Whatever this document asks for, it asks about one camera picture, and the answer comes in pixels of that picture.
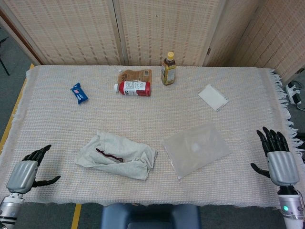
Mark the transparent plastic bag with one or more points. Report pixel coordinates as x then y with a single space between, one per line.
197 150

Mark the brown paper pouch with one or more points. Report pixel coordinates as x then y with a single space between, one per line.
137 75

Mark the blue cookie snack packet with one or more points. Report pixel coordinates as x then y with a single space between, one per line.
79 93

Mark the red juice bottle white cap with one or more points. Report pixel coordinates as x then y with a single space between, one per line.
135 88

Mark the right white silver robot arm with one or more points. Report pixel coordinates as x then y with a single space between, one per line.
294 207

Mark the white power strip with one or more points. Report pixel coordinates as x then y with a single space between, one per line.
293 93

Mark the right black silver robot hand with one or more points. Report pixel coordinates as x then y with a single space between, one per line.
282 167

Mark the white tissue packet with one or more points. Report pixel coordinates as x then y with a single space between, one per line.
213 97

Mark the tea bottle yellow cap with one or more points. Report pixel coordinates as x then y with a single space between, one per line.
168 71

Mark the beige woven tablecloth with fringe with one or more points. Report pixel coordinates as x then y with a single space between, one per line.
71 119

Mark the black stand leg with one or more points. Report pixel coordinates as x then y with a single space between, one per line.
3 57

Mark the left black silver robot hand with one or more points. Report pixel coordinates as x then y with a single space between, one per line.
22 175

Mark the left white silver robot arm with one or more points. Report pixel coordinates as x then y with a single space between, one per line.
10 210

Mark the beige woven folding screen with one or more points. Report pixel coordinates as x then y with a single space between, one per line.
155 28

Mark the white clothes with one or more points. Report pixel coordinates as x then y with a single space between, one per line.
124 164

